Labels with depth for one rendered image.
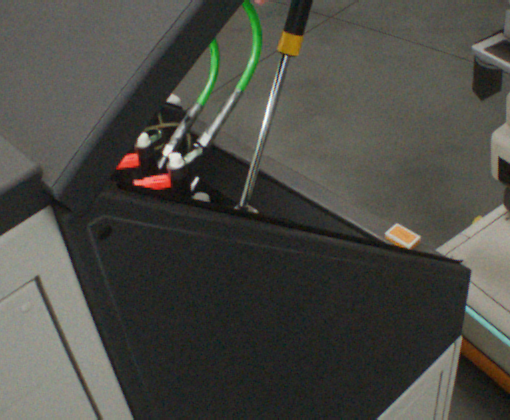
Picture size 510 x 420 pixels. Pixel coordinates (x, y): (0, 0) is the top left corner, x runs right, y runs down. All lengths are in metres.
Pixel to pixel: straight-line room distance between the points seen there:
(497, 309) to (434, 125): 1.29
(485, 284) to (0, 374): 1.66
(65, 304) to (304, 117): 2.66
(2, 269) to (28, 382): 0.11
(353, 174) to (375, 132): 0.29
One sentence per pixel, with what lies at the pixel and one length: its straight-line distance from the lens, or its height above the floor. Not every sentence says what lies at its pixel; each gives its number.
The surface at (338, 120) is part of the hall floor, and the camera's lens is 3.14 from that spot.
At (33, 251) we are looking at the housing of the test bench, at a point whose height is 1.44.
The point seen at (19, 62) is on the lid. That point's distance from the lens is 0.59.
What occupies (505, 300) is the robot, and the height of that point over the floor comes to 0.28.
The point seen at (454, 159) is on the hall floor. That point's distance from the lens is 2.94.
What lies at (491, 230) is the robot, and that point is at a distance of 2.23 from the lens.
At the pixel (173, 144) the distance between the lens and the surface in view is 1.16.
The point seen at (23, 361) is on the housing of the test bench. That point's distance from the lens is 0.57.
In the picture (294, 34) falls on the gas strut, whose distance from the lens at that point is 0.64.
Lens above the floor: 1.77
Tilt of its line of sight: 40 degrees down
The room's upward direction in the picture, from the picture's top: 7 degrees counter-clockwise
